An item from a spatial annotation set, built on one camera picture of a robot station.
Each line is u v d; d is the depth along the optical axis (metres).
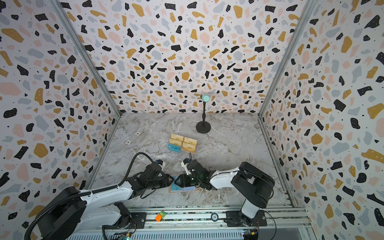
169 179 0.80
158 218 0.72
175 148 0.95
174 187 0.84
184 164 0.81
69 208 0.41
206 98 0.84
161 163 0.82
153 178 0.69
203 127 1.14
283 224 0.74
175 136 0.95
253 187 0.48
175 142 0.95
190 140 0.93
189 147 0.94
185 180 0.75
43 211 0.42
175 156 0.98
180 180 0.84
